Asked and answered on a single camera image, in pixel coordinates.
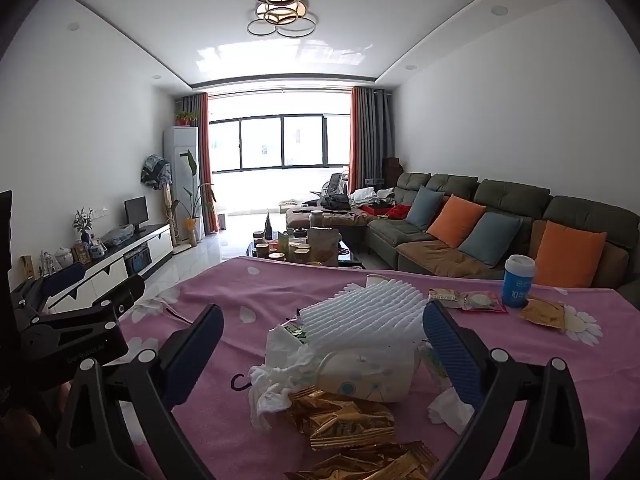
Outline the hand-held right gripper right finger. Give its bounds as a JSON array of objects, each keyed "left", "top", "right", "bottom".
[{"left": 422, "top": 300, "right": 591, "bottom": 480}]

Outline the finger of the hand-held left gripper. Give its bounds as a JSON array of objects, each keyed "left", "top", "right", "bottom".
[
  {"left": 11, "top": 261, "right": 89, "bottom": 312},
  {"left": 34, "top": 274, "right": 147, "bottom": 329}
]

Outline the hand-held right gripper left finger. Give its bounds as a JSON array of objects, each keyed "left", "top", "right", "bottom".
[{"left": 55, "top": 304, "right": 225, "bottom": 480}]

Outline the dotted white paper cup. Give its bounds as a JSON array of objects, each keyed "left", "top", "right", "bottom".
[{"left": 315, "top": 350, "right": 422, "bottom": 404}]

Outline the white foam fruit net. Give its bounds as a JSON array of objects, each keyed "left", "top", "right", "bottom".
[{"left": 298, "top": 281, "right": 432, "bottom": 362}]

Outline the white black TV cabinet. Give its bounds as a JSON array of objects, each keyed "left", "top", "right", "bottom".
[{"left": 10, "top": 223, "right": 174, "bottom": 317}]

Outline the leafy sprig in vase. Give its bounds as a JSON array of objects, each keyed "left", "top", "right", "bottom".
[{"left": 72, "top": 208, "right": 95, "bottom": 247}]

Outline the beige snack packet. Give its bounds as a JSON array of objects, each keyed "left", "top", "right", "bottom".
[{"left": 428, "top": 288, "right": 467, "bottom": 309}]

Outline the red clear snack packet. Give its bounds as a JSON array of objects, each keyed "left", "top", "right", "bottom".
[{"left": 461, "top": 291, "right": 508, "bottom": 314}]

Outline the black monitor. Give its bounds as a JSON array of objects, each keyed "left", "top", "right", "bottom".
[{"left": 124, "top": 197, "right": 150, "bottom": 235}]

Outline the crumpled white tissue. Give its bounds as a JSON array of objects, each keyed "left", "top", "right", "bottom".
[{"left": 248, "top": 325, "right": 322, "bottom": 433}]

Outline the blue cup with white lid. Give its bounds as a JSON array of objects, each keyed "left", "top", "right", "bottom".
[{"left": 501, "top": 254, "right": 536, "bottom": 309}]

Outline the gold snack packet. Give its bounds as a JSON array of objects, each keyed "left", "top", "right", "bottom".
[{"left": 519, "top": 297, "right": 567, "bottom": 332}]

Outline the tall leafy plant yellow pot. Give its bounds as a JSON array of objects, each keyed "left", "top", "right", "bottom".
[{"left": 172, "top": 149, "right": 217, "bottom": 248}]

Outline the blue cushion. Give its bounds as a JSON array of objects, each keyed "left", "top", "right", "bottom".
[
  {"left": 457, "top": 211, "right": 524, "bottom": 268},
  {"left": 405, "top": 186, "right": 446, "bottom": 231}
]

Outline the gold foil wrapper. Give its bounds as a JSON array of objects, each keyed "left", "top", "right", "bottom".
[
  {"left": 285, "top": 441, "right": 439, "bottom": 480},
  {"left": 287, "top": 387, "right": 396, "bottom": 452}
]

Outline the cloth covered standing fan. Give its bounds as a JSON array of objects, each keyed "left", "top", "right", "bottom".
[{"left": 140, "top": 155, "right": 179, "bottom": 257}]

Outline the group of jars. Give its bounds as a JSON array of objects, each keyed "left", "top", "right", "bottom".
[{"left": 252, "top": 210, "right": 331, "bottom": 266}]

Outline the orange cushion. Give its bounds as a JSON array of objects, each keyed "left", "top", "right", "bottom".
[
  {"left": 426, "top": 194, "right": 487, "bottom": 248},
  {"left": 532, "top": 220, "right": 608, "bottom": 289}
]

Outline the white standing air conditioner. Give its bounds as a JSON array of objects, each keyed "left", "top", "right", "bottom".
[{"left": 163, "top": 126, "right": 205, "bottom": 243}]

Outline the red cloth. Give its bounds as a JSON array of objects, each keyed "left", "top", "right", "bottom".
[{"left": 361, "top": 203, "right": 412, "bottom": 221}]

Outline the orange grey curtain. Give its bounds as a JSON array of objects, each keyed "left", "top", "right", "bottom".
[
  {"left": 350, "top": 86, "right": 392, "bottom": 194},
  {"left": 181, "top": 92, "right": 219, "bottom": 233}
]

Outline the brown paper bag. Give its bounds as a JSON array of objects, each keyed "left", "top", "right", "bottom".
[{"left": 306, "top": 227, "right": 342, "bottom": 265}]

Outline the white clothes pile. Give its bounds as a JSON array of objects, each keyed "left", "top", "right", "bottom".
[{"left": 348, "top": 186, "right": 397, "bottom": 206}]

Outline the brown ottoman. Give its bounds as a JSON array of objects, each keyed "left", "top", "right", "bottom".
[{"left": 285, "top": 205, "right": 375, "bottom": 242}]

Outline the green sectional sofa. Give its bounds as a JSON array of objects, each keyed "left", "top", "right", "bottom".
[{"left": 367, "top": 172, "right": 640, "bottom": 306}]

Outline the dark brown box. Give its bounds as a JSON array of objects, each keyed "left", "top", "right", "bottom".
[{"left": 382, "top": 157, "right": 405, "bottom": 188}]

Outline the white exercise machine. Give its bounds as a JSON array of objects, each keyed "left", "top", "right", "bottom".
[{"left": 309, "top": 171, "right": 349, "bottom": 206}]

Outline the large window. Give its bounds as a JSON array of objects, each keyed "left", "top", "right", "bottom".
[{"left": 207, "top": 112, "right": 351, "bottom": 173}]

